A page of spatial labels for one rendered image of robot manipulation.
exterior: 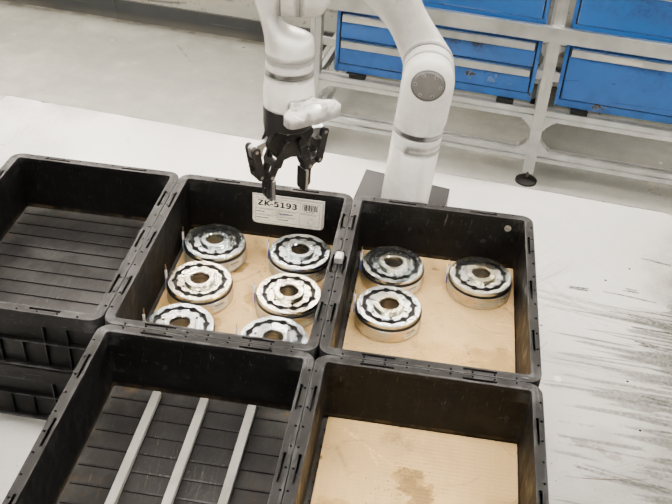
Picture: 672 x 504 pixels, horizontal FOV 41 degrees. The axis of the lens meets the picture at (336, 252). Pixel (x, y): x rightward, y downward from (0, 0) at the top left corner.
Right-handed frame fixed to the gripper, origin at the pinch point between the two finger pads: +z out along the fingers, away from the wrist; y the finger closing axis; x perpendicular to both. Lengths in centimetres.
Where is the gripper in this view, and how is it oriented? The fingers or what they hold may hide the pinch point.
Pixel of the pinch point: (286, 185)
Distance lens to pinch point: 141.8
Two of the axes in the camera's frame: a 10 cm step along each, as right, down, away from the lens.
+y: -8.1, 3.1, -5.0
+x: 5.9, 5.1, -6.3
